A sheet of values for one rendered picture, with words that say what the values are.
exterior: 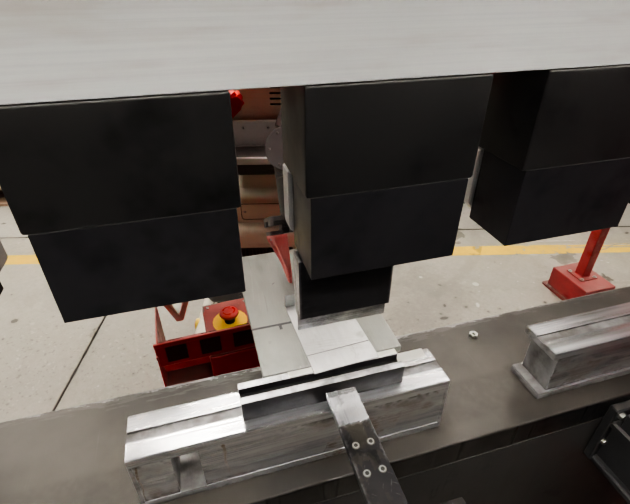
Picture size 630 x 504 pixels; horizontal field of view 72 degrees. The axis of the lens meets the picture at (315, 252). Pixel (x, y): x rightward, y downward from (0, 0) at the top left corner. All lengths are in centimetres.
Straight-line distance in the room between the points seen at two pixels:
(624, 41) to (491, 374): 49
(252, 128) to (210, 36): 81
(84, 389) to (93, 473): 137
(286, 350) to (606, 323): 48
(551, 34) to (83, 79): 33
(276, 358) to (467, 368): 33
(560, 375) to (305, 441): 38
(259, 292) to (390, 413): 25
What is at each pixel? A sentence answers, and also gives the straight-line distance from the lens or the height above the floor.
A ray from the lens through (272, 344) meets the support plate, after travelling 57.
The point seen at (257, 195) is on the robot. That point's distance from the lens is 120.
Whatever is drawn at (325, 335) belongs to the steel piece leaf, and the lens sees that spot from 58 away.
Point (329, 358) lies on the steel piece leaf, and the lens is 55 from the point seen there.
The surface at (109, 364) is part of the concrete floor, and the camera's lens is 209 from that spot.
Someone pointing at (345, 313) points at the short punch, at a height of 109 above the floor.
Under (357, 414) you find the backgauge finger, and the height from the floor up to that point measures 100.
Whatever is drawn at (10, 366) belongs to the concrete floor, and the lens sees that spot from 229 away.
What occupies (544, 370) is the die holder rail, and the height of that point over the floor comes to 91.
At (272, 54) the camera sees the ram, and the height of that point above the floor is 136.
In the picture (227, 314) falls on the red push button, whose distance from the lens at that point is 92.
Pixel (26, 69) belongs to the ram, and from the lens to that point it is 31.
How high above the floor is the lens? 141
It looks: 33 degrees down
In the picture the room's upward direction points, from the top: straight up
